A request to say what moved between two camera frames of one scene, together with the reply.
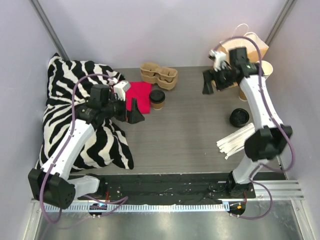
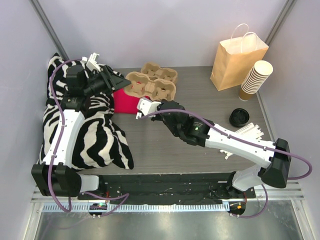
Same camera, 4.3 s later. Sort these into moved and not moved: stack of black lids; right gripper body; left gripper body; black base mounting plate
Moved: left gripper body; right gripper body
Not moved: black base mounting plate; stack of black lids
